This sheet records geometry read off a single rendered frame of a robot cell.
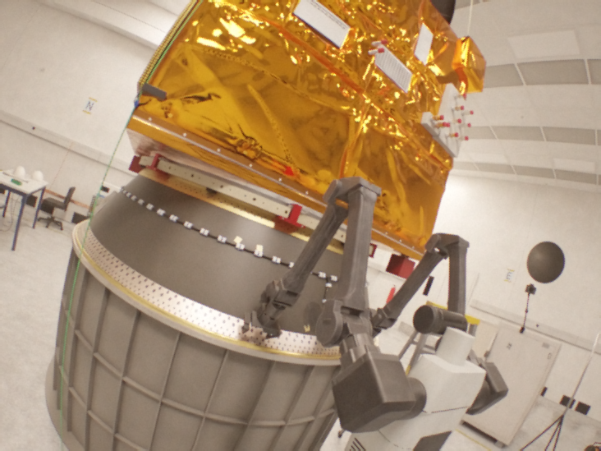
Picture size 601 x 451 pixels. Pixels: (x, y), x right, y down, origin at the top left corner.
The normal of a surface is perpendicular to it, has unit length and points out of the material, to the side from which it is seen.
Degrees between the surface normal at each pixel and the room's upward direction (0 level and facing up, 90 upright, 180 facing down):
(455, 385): 90
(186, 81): 90
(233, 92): 90
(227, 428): 90
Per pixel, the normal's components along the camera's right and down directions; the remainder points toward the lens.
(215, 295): 0.29, -0.42
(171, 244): 0.07, -0.51
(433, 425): 0.37, 0.11
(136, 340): -0.07, -0.07
